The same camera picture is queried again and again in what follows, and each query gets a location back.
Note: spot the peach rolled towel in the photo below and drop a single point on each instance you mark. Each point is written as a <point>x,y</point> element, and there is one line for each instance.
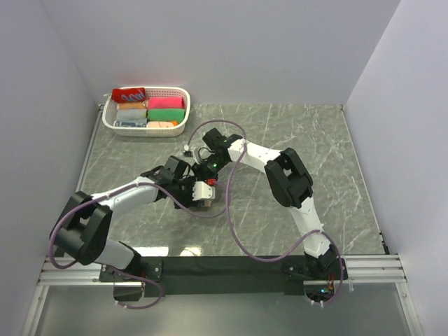
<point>161,124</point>

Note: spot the orange rolled towel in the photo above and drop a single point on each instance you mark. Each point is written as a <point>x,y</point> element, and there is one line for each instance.
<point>133,105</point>

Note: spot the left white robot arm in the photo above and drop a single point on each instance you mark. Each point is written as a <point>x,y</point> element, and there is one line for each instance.
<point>81,234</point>

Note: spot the white plastic basket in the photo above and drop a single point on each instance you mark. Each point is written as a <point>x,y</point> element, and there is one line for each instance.
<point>110,110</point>

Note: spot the grey rolled towel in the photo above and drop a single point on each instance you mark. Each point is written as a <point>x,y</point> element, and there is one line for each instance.
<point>131,114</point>

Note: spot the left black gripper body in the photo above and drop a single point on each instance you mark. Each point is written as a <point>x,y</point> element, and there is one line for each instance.
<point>184,188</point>

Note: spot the green rolled towel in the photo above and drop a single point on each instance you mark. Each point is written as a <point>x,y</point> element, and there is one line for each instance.
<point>166,114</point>

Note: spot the red blue cat towel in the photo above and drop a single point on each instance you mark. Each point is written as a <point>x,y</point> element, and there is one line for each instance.
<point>128,95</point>

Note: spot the pink rolled towel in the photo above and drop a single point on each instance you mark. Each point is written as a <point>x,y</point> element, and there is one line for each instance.
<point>175,102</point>

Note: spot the blue patterned rolled towel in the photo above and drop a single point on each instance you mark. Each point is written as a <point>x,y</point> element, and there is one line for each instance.
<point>131,123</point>

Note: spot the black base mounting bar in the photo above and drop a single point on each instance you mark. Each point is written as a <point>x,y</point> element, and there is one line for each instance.
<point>237,274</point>

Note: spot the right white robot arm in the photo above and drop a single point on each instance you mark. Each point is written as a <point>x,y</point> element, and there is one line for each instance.
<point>291,186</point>

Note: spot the aluminium front rail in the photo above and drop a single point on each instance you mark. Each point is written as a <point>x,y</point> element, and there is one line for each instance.
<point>362,269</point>

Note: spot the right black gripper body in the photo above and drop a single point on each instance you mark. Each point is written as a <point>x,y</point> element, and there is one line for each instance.
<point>209,169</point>

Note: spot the white printed towel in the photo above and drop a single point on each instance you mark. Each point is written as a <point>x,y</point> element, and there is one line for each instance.
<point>210,201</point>

